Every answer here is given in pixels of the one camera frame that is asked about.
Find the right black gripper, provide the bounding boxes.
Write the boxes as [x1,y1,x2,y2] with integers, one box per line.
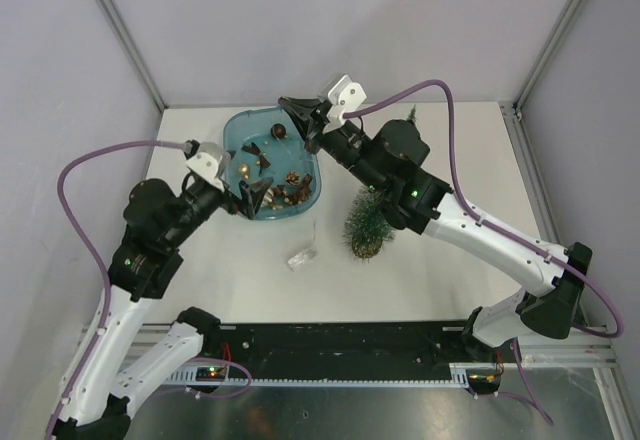
[279,96,388,192]

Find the clear light string battery box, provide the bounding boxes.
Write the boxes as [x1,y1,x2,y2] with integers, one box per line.
[286,246,318,271]

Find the small green christmas tree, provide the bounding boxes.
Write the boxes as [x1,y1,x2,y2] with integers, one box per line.
[341,104,421,262]

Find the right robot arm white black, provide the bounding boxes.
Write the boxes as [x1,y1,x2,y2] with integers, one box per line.
[278,97,591,361]

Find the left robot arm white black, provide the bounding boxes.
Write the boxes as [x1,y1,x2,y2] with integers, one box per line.
[45,173,272,439]

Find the white gold striped bauble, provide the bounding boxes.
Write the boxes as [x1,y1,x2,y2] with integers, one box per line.
[261,188,275,208]

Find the small gold bauble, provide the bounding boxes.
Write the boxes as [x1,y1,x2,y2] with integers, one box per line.
[238,163,250,180]

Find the dark brown bauble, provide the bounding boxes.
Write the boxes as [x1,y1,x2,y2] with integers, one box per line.
[270,123,287,140]

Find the pine cone ornament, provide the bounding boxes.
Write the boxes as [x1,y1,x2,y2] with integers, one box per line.
[285,171,301,186]

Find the brown ribbon bow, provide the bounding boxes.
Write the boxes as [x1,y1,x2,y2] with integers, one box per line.
[242,142,271,170]

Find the blue plastic tray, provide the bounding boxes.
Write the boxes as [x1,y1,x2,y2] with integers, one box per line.
[223,107,321,220]

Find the brown ribbon pile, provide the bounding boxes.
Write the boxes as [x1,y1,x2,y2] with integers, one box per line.
[273,174,313,206]

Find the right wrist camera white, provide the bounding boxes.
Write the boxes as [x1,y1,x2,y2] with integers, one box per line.
[319,74,367,129]

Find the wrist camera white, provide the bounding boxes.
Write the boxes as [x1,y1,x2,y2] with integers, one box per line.
[319,74,367,129]
[186,141,232,192]

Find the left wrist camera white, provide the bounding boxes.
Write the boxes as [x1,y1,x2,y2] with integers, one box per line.
[186,141,232,192]

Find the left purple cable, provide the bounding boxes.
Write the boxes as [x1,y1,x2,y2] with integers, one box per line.
[42,140,254,440]

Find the purple cable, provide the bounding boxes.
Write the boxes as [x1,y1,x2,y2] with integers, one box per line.
[344,79,626,424]
[42,140,254,440]

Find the grey cable duct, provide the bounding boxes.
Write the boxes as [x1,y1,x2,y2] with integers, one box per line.
[169,363,474,389]

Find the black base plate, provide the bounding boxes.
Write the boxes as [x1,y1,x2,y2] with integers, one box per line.
[217,321,514,362]

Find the left aluminium frame post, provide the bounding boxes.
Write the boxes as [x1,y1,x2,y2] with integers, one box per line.
[95,0,167,114]

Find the aluminium frame post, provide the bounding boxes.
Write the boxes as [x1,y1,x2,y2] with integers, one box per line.
[95,0,167,114]
[512,0,588,115]

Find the right aluminium frame post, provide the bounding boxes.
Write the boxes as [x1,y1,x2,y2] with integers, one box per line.
[512,0,588,115]

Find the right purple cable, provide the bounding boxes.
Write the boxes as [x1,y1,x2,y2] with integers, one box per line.
[344,79,626,424]

